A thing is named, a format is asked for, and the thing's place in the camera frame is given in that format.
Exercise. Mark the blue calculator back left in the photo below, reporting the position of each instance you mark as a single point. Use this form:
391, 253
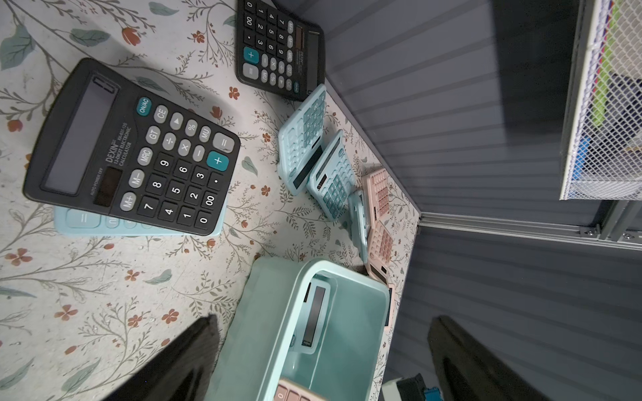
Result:
300, 141

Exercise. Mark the blue calculator under black one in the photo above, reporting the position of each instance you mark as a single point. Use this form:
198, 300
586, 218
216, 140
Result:
71, 222

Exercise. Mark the floral table mat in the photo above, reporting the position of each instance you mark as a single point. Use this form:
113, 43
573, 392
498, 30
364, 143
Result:
80, 315

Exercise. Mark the black calculator at back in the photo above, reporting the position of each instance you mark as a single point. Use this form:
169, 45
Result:
277, 51

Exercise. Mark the blue calculator back right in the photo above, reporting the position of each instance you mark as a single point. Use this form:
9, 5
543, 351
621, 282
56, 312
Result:
359, 224

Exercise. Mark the white wire wall basket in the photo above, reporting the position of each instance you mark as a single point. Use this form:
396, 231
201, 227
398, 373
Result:
601, 142

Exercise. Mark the mint green storage box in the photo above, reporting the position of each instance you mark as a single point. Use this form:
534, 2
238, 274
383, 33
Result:
256, 352

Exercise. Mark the blue calculator back middle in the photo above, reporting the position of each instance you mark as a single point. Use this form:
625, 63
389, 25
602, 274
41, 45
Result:
332, 180

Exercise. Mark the pink calculator back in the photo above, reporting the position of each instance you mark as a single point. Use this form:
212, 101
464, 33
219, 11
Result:
377, 194

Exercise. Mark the small pink calculator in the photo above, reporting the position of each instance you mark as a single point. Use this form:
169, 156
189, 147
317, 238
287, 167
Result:
290, 391

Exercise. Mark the large blue calculator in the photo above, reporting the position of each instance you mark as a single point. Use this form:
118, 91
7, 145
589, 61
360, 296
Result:
310, 323

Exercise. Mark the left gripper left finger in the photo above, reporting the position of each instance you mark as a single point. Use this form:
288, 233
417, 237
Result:
181, 371

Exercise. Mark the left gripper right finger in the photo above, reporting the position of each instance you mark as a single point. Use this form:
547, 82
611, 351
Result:
467, 370

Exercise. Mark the black calculator on blue one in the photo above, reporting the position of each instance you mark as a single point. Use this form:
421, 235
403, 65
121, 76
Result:
113, 148

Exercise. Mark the pink calculator middle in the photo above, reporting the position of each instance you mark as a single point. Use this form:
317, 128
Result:
380, 243

